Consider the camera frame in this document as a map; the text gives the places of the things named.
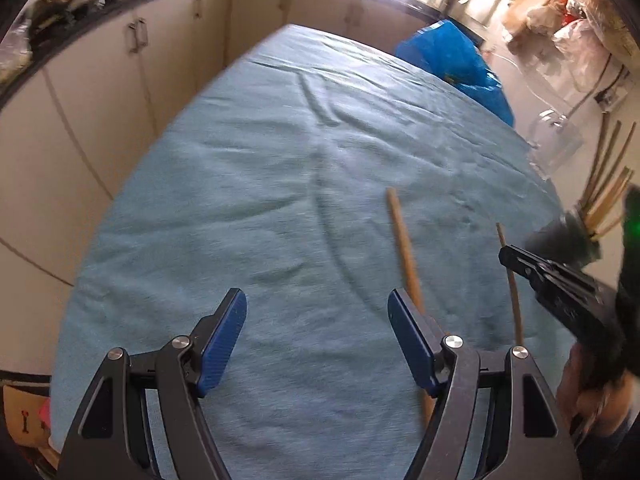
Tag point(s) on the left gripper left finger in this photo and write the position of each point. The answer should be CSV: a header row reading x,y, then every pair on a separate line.
x,y
136,400

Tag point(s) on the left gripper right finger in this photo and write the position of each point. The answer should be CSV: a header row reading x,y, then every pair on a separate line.
x,y
500,395

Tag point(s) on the beige lower kitchen cabinets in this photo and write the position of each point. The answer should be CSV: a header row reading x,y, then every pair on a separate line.
x,y
76,125

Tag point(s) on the person right hand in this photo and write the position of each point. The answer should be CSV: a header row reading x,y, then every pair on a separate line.
x,y
607,407

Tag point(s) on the dark utensil holder cup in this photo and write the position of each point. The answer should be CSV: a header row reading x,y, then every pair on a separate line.
x,y
565,240

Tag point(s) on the wooden chopstick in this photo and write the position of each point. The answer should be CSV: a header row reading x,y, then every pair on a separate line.
x,y
407,259
513,291

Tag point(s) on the hanging plastic bags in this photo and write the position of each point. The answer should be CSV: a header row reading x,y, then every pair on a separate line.
x,y
579,39

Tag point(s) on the blue plastic bag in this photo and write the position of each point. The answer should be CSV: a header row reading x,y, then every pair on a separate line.
x,y
444,51

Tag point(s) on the light blue fleece table cloth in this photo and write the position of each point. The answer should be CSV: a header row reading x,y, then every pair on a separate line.
x,y
273,180

